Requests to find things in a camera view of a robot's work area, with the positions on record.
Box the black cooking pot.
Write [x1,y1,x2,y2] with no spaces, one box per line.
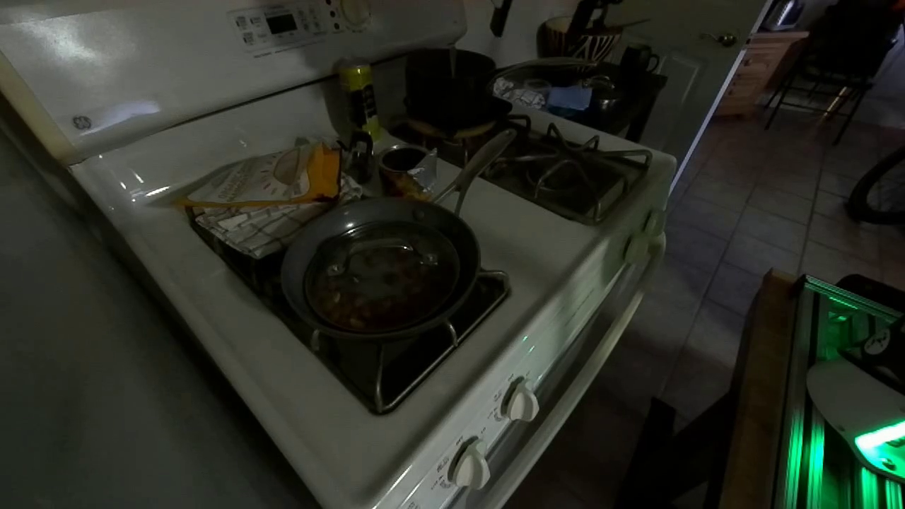
[403,44,517,140]

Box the wooden cabinet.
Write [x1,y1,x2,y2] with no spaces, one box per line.
[720,24,814,122]

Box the wooden board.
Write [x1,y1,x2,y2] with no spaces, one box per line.
[714,267,806,509]

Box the white stove knob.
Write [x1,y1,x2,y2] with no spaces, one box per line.
[445,436,496,494]
[498,376,543,427]

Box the blue cloth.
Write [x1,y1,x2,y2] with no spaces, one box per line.
[543,81,597,119]

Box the black chair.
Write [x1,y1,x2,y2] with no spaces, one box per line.
[762,0,903,146]

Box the green lit equipment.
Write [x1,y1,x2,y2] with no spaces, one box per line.
[769,270,905,509]

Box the clear plastic food bag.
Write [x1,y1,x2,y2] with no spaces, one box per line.
[182,139,348,215]

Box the white GE gas stove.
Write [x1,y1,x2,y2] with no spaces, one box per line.
[0,0,681,509]

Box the black mug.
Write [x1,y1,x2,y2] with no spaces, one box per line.
[614,43,666,89]

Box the black burner grate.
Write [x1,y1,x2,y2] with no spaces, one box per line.
[187,200,516,419]
[389,109,656,228]

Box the jar with yellow label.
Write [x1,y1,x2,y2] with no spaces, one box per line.
[332,58,389,146]

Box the striped woven basket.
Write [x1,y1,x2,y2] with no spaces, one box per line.
[534,12,632,64]

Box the dark bicycle wheel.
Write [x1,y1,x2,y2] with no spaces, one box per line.
[840,146,905,228]

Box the small metal cup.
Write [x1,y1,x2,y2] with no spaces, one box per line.
[376,140,441,200]

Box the grey frying pan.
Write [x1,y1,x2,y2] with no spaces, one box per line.
[277,123,525,345]

